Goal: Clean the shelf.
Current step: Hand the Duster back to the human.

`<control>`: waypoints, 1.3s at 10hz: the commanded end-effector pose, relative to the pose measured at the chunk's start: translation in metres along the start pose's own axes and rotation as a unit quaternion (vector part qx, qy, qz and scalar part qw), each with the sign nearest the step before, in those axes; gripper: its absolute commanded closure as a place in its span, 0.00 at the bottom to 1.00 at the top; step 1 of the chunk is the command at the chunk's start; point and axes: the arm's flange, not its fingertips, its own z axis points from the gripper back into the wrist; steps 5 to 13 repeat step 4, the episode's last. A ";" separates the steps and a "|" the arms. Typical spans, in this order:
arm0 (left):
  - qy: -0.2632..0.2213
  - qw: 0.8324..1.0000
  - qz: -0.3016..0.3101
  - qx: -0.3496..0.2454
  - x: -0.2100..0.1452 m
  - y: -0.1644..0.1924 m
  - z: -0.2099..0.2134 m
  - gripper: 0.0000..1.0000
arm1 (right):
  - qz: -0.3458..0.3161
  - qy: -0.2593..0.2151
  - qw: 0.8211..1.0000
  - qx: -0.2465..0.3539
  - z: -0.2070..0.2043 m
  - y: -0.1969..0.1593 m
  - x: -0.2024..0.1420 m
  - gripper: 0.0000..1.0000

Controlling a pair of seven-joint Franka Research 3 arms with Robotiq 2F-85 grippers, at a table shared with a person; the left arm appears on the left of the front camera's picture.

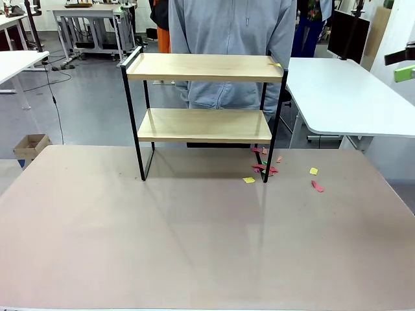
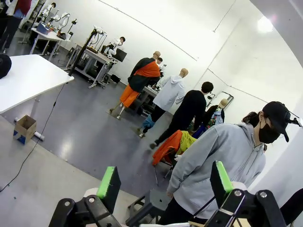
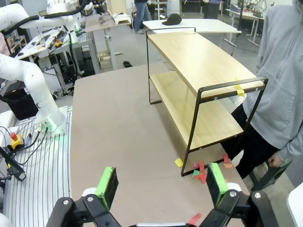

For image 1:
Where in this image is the brown cardboard sheet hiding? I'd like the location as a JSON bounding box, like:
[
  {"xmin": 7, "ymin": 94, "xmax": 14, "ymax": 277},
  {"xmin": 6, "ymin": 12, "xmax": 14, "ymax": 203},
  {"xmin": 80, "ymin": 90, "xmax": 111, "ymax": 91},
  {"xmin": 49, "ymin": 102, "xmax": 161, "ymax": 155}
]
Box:
[{"xmin": 361, "ymin": 5, "xmax": 393, "ymax": 71}]

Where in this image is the black stand pole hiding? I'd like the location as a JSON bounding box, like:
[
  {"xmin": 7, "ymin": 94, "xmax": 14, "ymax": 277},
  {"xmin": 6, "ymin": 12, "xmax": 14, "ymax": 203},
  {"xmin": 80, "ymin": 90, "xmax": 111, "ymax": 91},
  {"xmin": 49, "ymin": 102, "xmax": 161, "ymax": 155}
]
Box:
[
  {"xmin": 340, "ymin": 0, "xmax": 364, "ymax": 61},
  {"xmin": 24, "ymin": 0, "xmax": 45, "ymax": 52}
]

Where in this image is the black monitor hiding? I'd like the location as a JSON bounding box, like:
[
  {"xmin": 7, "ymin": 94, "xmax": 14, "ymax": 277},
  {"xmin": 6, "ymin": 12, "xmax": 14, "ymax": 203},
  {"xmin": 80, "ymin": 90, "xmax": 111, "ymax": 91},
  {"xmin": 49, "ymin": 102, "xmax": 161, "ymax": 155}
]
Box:
[{"xmin": 327, "ymin": 8, "xmax": 371, "ymax": 64}]

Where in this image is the large white desk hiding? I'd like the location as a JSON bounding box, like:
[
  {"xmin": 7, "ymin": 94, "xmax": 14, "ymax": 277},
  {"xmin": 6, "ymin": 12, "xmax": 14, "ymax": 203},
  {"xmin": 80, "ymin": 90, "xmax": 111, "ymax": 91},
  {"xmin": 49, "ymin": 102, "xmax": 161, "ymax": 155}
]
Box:
[{"xmin": 285, "ymin": 57, "xmax": 415, "ymax": 150}]

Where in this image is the person in blue trousers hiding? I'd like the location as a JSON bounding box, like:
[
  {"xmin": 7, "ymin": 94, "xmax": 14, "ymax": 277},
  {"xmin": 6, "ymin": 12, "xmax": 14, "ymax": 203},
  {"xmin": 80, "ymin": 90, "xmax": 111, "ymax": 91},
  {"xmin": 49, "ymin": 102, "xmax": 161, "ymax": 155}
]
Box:
[{"xmin": 290, "ymin": 0, "xmax": 335, "ymax": 58}]

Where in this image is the person in grey hoodie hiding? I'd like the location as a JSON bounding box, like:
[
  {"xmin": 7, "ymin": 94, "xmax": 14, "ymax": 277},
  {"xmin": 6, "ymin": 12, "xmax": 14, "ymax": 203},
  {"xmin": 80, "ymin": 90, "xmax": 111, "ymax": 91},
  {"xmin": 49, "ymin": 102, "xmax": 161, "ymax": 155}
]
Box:
[{"xmin": 168, "ymin": 0, "xmax": 298, "ymax": 122}]

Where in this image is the person in orange trousers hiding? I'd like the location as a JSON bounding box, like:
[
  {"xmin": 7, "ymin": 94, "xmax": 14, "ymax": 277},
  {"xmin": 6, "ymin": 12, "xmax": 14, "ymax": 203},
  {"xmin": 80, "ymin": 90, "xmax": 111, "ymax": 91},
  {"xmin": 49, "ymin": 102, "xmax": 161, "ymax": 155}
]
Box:
[{"xmin": 149, "ymin": 0, "xmax": 172, "ymax": 54}]

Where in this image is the white workbench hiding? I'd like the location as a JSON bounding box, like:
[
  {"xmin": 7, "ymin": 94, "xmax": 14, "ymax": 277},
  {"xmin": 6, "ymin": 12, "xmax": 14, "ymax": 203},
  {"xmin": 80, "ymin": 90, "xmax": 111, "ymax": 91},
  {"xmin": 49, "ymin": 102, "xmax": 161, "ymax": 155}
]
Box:
[{"xmin": 52, "ymin": 3, "xmax": 137, "ymax": 62}]

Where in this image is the open cardboard box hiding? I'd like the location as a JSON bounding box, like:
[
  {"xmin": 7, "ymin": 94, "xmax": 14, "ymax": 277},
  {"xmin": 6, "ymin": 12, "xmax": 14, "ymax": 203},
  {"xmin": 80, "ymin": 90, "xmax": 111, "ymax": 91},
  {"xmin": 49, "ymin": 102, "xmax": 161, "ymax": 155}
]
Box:
[{"xmin": 12, "ymin": 133, "xmax": 53, "ymax": 160}]

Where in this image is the white desk with clutter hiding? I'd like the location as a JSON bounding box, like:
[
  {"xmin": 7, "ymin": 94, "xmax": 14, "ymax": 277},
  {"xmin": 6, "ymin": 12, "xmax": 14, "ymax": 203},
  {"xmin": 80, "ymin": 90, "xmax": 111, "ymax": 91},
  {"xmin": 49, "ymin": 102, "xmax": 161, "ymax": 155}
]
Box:
[{"xmin": 0, "ymin": 12, "xmax": 29, "ymax": 51}]

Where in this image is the two-tier wooden shelf black frame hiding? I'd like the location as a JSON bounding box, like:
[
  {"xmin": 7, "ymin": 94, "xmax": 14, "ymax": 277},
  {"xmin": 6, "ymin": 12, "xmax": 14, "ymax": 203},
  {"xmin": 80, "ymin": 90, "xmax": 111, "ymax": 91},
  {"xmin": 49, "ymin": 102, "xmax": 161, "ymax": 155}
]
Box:
[{"xmin": 120, "ymin": 45, "xmax": 289, "ymax": 184}]

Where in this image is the thin black floor cable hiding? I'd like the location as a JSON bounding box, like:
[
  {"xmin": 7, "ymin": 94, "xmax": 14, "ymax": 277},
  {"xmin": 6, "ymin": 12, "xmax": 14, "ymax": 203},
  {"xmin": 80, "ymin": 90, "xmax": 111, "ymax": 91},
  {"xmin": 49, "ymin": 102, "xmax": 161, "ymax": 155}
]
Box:
[{"xmin": 41, "ymin": 60, "xmax": 73, "ymax": 146}]

